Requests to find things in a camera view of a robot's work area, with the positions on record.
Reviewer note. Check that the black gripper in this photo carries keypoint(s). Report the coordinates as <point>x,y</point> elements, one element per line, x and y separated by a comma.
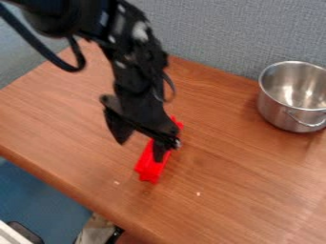
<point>132,112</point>

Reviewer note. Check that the red plastic block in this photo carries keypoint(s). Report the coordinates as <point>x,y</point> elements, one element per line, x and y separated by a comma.
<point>150,169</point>

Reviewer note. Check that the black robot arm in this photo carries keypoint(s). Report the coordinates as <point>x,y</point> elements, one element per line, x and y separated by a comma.
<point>49,24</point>

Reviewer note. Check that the metal pot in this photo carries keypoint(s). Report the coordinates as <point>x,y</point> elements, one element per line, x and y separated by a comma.
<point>291,98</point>

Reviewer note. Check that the white object at corner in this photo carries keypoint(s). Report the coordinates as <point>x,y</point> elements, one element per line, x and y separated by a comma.
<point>9,236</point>

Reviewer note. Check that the crumpled beige cloth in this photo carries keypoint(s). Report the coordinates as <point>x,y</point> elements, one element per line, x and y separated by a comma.
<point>96,231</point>

